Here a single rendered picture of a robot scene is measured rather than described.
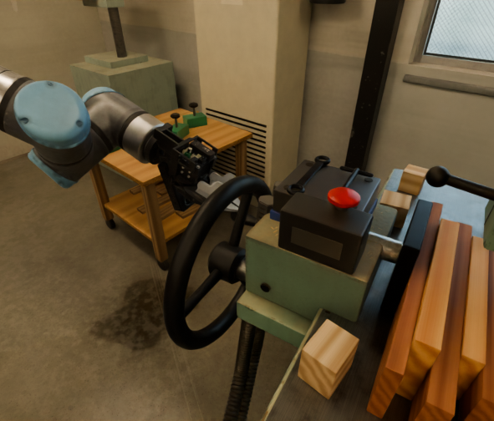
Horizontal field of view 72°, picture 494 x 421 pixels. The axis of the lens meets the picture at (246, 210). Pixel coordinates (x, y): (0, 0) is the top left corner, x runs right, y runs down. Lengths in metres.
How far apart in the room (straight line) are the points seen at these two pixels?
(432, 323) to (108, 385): 1.25
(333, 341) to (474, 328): 0.11
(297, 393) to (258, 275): 0.13
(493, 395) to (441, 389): 0.04
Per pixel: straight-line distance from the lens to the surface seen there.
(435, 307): 0.32
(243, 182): 0.49
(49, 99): 0.57
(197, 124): 1.83
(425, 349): 0.30
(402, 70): 1.76
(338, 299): 0.37
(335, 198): 0.32
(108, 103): 0.73
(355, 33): 1.82
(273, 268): 0.38
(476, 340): 0.34
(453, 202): 0.62
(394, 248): 0.38
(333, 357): 0.30
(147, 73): 2.37
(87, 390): 1.45
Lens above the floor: 1.20
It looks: 36 degrees down
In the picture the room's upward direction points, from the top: straight up
